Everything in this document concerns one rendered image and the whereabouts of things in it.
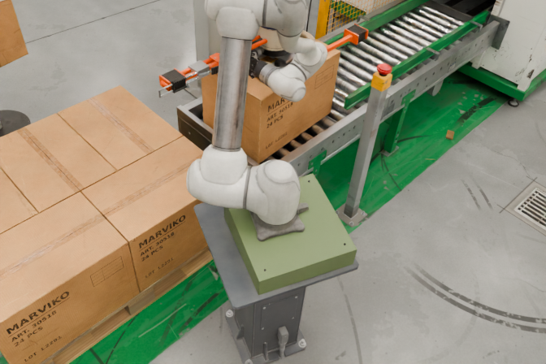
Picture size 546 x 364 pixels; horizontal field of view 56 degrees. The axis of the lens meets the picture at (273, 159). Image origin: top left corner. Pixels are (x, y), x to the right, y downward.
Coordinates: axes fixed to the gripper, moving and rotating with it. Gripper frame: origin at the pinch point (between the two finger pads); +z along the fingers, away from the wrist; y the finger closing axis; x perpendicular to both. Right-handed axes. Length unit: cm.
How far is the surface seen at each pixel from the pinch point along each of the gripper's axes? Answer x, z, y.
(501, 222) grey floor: 112, -117, 107
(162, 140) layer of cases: -28, 24, 53
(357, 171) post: 45, -50, 70
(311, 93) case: 34.9, -20.0, 28.8
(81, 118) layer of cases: -50, 67, 54
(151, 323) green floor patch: -79, -30, 107
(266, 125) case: 1.3, -22.0, 30.0
